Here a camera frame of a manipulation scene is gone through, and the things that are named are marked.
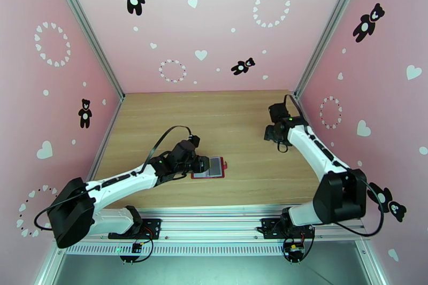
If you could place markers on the red card holder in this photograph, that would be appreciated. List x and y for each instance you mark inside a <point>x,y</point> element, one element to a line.
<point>200,176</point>

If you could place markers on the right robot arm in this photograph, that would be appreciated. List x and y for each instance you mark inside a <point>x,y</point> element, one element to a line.
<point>311,147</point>

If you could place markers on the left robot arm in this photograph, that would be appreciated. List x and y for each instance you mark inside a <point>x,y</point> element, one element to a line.
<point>123,182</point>

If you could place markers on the dark plain credit card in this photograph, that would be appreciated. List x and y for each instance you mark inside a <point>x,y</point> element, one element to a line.
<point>216,167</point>

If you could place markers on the perforated metal strip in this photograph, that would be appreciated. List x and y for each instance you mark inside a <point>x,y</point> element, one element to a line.
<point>214,250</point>

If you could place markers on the small black circuit board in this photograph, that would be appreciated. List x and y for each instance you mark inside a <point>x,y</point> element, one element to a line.
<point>136,248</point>

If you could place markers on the grey sheet metal pan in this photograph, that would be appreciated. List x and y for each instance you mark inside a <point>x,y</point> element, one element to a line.
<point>214,272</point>

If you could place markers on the circuit board with yellow connector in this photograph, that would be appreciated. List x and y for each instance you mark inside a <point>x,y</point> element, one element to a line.
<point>294,251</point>

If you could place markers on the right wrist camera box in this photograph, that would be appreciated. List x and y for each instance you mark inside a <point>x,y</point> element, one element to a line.
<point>279,112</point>

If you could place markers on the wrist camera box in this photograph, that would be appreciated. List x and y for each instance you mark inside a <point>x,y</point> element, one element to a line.
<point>279,112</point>
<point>183,150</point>

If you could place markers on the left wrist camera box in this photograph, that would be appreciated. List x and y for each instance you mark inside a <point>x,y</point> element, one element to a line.
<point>183,150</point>

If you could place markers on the aluminium table side rail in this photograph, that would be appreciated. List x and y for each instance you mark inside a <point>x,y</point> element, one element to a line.
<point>300,103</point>
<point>110,123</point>

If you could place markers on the wide aluminium rail bed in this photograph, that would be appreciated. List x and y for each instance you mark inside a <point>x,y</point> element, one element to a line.
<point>214,224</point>

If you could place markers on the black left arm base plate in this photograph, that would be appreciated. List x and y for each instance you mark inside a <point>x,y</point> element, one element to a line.
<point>153,227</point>

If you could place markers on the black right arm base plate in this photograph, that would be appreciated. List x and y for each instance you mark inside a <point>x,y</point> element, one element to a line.
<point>267,227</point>

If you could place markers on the aluminium corner frame post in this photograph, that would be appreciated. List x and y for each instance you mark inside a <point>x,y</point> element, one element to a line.
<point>330,26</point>
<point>86,26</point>
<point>50,267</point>
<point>373,267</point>

